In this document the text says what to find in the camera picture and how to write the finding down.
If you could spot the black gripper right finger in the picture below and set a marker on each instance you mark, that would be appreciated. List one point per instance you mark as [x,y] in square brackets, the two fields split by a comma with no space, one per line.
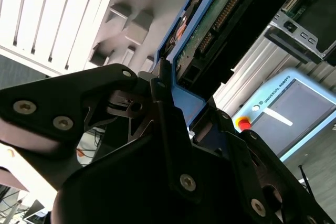
[262,182]

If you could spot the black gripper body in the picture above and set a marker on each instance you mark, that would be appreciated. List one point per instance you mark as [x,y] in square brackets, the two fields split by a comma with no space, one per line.
[126,187]

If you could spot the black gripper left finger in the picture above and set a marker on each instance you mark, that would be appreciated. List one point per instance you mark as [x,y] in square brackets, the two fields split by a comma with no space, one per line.
[52,95]

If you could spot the hard disk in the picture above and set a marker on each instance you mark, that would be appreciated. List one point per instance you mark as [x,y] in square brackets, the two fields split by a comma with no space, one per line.
[210,32]

